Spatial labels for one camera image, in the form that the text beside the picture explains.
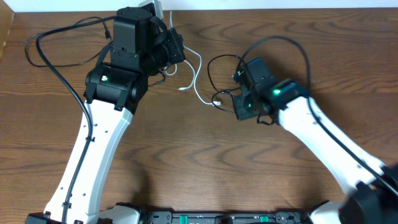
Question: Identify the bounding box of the brown cardboard panel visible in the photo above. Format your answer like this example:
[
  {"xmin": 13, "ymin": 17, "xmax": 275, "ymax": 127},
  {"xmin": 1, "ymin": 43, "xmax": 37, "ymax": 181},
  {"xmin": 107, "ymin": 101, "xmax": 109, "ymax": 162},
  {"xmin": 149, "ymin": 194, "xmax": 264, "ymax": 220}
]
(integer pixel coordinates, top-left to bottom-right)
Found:
[{"xmin": 0, "ymin": 0, "xmax": 15, "ymax": 57}]

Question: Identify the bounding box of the white USB cable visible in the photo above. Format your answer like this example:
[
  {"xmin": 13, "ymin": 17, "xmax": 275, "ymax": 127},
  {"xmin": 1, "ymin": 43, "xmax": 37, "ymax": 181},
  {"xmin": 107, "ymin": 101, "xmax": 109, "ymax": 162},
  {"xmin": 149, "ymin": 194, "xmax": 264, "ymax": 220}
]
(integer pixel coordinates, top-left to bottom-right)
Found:
[{"xmin": 164, "ymin": 10, "xmax": 222, "ymax": 106}]

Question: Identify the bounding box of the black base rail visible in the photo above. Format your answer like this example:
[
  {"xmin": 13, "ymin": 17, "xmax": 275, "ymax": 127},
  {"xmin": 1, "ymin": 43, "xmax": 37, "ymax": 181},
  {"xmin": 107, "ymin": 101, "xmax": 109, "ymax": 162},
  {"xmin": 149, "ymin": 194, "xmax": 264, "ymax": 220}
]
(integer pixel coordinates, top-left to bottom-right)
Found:
[{"xmin": 139, "ymin": 210, "xmax": 312, "ymax": 224}]

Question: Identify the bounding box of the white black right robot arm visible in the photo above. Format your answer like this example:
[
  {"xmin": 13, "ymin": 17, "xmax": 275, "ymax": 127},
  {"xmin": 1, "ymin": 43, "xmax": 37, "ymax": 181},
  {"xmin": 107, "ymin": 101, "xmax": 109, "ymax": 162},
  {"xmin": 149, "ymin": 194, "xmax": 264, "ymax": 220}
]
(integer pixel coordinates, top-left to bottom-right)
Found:
[{"xmin": 234, "ymin": 80, "xmax": 397, "ymax": 223}]

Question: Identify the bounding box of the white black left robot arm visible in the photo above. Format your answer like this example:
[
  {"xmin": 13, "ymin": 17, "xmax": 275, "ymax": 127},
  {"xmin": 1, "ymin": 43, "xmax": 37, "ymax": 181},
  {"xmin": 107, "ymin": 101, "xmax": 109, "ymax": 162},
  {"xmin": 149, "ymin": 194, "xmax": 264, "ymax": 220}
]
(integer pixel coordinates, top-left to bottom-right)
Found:
[{"xmin": 26, "ymin": 1, "xmax": 185, "ymax": 223}]

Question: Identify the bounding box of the black USB cable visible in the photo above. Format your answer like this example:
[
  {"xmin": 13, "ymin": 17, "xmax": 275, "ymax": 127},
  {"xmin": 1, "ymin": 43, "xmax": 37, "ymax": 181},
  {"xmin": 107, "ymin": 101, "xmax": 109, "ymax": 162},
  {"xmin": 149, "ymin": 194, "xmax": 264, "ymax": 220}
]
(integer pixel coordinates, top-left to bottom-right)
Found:
[{"xmin": 24, "ymin": 16, "xmax": 113, "ymax": 68}]

